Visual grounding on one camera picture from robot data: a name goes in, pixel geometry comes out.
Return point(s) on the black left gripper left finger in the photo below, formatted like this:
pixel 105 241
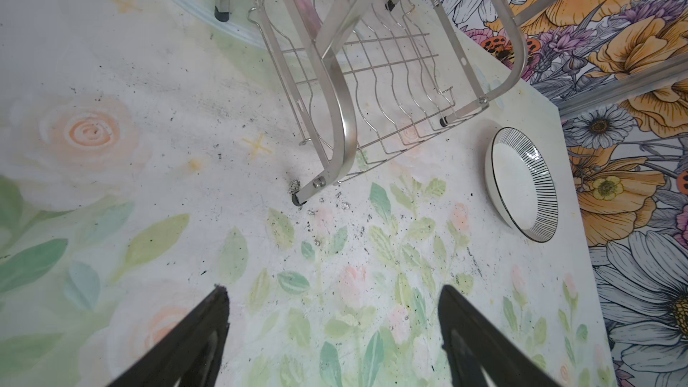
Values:
pixel 191 354

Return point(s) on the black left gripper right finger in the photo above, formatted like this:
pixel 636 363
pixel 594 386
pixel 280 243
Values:
pixel 478 353

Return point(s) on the white plate black striped rim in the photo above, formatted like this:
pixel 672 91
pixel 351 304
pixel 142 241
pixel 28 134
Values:
pixel 520 185

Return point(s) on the silver metal dish rack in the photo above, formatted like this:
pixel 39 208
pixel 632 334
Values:
pixel 368 80

